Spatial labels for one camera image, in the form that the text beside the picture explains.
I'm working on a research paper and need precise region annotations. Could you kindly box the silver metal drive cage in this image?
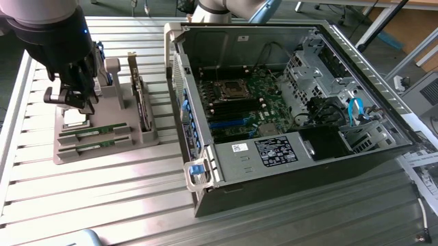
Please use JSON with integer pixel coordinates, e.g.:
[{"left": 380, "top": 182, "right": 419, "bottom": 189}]
[{"left": 283, "top": 49, "right": 343, "bottom": 114}]

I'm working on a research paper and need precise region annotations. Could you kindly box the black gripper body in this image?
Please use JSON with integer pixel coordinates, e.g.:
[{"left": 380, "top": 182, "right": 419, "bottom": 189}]
[{"left": 5, "top": 7, "right": 99, "bottom": 75}]

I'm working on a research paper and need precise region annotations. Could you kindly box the black tripod pole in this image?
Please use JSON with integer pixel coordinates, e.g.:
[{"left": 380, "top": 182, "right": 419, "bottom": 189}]
[{"left": 355, "top": 0, "right": 412, "bottom": 51}]

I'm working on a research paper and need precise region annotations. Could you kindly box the CPU socket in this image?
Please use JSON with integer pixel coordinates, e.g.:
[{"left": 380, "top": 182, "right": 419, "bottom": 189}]
[{"left": 212, "top": 78, "right": 250, "bottom": 101}]

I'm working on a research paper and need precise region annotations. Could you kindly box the blue expansion slot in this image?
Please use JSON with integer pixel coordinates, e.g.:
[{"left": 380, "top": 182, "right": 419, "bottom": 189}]
[{"left": 208, "top": 118, "right": 256, "bottom": 130}]

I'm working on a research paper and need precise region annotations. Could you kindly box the silver power supply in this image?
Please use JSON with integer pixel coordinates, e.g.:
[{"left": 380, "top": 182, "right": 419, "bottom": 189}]
[{"left": 211, "top": 132, "right": 316, "bottom": 184}]

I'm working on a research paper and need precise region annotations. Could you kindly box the white power strip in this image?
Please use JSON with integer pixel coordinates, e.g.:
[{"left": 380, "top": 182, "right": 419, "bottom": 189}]
[{"left": 392, "top": 75, "right": 412, "bottom": 92}]

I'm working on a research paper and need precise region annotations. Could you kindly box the white framed wooden desk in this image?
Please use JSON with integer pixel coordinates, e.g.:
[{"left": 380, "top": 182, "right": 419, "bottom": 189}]
[{"left": 294, "top": 0, "right": 438, "bottom": 68}]

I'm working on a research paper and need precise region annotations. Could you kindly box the white cable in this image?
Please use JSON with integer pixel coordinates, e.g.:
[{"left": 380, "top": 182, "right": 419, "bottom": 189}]
[{"left": 411, "top": 180, "right": 433, "bottom": 243}]

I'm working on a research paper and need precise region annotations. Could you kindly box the silver disk bay bracket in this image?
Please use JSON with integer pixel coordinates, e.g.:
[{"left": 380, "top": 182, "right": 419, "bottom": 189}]
[{"left": 338, "top": 119, "right": 395, "bottom": 155}]

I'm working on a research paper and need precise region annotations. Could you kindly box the grey computer tower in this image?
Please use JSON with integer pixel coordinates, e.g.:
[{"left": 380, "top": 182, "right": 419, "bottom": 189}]
[{"left": 398, "top": 71, "right": 438, "bottom": 114}]

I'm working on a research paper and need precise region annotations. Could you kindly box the green motherboard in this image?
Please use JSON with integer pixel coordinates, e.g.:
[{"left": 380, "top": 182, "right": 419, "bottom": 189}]
[{"left": 196, "top": 67, "right": 295, "bottom": 143}]

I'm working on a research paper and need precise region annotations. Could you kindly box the graphics card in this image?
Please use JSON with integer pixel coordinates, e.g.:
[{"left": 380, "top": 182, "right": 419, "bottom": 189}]
[{"left": 127, "top": 52, "right": 153, "bottom": 134}]

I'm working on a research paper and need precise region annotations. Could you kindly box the black wire bundle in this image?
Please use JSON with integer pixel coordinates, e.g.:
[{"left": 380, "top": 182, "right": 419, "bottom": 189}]
[{"left": 292, "top": 100, "right": 347, "bottom": 129}]

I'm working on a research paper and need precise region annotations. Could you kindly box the black expansion slot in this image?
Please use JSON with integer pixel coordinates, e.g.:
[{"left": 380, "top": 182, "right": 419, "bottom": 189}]
[{"left": 214, "top": 128, "right": 255, "bottom": 140}]

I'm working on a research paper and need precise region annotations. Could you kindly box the printed paper sheet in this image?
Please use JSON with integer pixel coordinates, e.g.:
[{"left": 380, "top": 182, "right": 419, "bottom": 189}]
[{"left": 395, "top": 150, "right": 438, "bottom": 198}]

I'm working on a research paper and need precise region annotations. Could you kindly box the pale rounded object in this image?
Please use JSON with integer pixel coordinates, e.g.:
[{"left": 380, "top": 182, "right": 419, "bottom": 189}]
[{"left": 59, "top": 228, "right": 104, "bottom": 246}]

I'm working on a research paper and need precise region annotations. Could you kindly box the blue SATA wire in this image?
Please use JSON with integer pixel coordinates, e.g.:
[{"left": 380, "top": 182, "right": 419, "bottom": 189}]
[{"left": 346, "top": 97, "right": 366, "bottom": 128}]

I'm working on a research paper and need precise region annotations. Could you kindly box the disk with blue rails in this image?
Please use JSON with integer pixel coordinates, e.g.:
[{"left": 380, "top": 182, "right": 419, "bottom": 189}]
[{"left": 91, "top": 40, "right": 115, "bottom": 96}]

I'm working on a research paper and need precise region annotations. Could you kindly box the silver chipset heat sink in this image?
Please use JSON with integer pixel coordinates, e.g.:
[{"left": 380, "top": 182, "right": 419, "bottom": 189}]
[{"left": 258, "top": 124, "right": 282, "bottom": 136}]

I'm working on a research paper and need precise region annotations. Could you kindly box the grey parts rack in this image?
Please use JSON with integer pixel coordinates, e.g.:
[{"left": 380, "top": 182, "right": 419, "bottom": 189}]
[{"left": 52, "top": 57, "right": 160, "bottom": 165}]

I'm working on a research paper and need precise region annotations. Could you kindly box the silver CPU chip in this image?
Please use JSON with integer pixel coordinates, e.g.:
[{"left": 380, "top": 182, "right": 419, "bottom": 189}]
[{"left": 63, "top": 110, "right": 91, "bottom": 127}]

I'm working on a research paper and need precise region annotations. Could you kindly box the green RAM stick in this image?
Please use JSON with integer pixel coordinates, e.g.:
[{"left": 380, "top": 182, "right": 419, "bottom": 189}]
[
  {"left": 75, "top": 139, "right": 117, "bottom": 152},
  {"left": 59, "top": 123, "right": 127, "bottom": 137}
]

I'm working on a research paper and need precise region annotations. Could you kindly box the thin black wire loop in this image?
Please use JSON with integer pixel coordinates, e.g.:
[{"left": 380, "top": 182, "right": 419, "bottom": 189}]
[{"left": 255, "top": 42, "right": 292, "bottom": 73}]

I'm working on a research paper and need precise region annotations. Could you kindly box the open black PC case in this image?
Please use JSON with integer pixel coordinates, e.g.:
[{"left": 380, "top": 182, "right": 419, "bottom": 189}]
[{"left": 163, "top": 22, "right": 423, "bottom": 218}]

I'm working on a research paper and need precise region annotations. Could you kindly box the grey handle with blue latch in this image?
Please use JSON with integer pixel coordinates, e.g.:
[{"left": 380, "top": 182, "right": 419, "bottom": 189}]
[{"left": 183, "top": 150, "right": 215, "bottom": 192}]

